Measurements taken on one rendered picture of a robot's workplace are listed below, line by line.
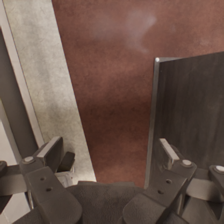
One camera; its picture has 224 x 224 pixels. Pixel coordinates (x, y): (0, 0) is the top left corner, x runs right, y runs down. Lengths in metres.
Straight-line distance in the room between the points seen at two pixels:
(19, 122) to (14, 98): 0.11
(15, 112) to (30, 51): 0.48
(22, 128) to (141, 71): 0.72
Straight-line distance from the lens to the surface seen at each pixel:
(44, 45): 1.12
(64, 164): 1.09
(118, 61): 1.02
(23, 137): 0.81
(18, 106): 0.77
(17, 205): 0.35
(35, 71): 1.13
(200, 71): 0.58
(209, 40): 1.18
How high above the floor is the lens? 1.02
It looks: 75 degrees down
